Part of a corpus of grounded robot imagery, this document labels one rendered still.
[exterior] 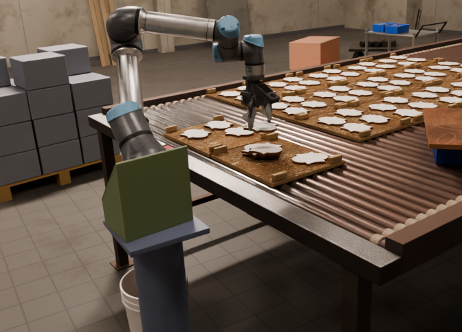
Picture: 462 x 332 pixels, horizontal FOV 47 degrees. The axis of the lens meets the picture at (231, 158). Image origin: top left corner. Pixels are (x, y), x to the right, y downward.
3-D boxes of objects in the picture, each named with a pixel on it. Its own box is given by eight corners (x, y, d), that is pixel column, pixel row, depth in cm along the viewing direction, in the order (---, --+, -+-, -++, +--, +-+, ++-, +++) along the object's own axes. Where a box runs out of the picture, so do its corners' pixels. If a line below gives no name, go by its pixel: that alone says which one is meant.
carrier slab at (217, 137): (209, 157, 219) (209, 154, 218) (163, 136, 251) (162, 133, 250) (275, 139, 237) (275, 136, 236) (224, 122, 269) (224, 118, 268)
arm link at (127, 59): (114, 150, 177) (104, 15, 196) (122, 166, 190) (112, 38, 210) (150, 146, 178) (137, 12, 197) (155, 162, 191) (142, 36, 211)
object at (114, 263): (117, 271, 314) (97, 133, 285) (109, 262, 323) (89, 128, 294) (135, 264, 320) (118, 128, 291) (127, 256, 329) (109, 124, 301)
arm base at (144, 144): (128, 161, 159) (116, 134, 162) (123, 183, 171) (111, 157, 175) (174, 148, 166) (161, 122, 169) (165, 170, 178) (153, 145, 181)
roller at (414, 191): (458, 221, 164) (460, 207, 163) (163, 110, 317) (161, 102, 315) (468, 216, 167) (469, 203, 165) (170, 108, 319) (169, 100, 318)
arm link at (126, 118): (115, 140, 165) (100, 105, 169) (122, 156, 177) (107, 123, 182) (151, 125, 167) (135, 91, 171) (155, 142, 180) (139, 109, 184)
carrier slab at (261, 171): (272, 187, 186) (271, 183, 185) (211, 158, 218) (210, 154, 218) (344, 164, 203) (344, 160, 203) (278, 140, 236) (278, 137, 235)
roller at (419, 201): (449, 226, 162) (450, 212, 160) (155, 111, 314) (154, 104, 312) (458, 221, 164) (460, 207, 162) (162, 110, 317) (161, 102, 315)
